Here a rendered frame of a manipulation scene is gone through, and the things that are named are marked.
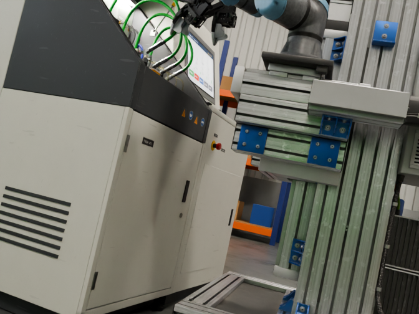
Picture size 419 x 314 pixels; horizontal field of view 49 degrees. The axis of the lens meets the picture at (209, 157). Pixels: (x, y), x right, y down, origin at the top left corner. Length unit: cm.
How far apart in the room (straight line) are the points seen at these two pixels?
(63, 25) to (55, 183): 59
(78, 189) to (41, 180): 16
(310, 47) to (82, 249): 99
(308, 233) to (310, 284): 17
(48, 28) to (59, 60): 15
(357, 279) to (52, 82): 127
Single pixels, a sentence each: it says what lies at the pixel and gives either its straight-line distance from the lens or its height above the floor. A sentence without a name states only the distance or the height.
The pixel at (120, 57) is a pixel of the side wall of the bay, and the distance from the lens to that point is 164.
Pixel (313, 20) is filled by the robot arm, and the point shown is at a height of 118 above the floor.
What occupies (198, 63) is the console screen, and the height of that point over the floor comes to 128.
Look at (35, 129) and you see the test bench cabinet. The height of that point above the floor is 66.
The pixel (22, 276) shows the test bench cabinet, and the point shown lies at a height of 15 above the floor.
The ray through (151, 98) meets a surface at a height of 85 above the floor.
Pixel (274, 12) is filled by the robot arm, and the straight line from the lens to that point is 148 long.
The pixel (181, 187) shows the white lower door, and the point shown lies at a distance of 202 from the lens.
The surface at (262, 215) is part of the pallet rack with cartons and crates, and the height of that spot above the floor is 39.
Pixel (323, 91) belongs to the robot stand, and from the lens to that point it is 135.
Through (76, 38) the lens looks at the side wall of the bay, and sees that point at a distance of 177.
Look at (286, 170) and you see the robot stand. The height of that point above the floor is 70.
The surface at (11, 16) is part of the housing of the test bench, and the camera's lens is 202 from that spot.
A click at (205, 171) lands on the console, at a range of 223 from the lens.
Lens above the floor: 57
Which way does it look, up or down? 4 degrees up
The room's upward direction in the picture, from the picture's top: 12 degrees clockwise
